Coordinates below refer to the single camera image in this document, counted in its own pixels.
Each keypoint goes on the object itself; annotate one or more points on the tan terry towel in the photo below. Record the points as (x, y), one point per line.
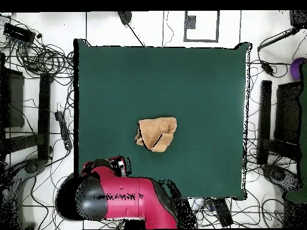
(156, 131)

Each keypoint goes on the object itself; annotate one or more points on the black power adapter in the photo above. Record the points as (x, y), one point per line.
(267, 67)

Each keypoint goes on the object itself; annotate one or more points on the black rod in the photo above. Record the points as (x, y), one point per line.
(275, 39)

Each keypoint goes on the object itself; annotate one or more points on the black network switch box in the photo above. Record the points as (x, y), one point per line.
(19, 33)

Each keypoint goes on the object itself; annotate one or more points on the black stand bar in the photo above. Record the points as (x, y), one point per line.
(44, 115)
(265, 115)

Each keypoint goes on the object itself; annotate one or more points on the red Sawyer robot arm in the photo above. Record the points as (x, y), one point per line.
(144, 196)

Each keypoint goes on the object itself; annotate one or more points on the black stand panel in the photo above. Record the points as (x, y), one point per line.
(287, 112)
(14, 100)

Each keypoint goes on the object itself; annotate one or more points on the black caster foot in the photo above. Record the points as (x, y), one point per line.
(279, 176)
(33, 167)

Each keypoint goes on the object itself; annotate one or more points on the black power strip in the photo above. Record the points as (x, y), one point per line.
(223, 213)
(63, 129)

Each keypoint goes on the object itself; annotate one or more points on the dark green tablecloth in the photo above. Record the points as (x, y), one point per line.
(168, 83)

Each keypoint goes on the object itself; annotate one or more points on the black rounded object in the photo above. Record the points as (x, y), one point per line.
(125, 16)

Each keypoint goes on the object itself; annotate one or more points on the purple ball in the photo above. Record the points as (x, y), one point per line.
(296, 69)

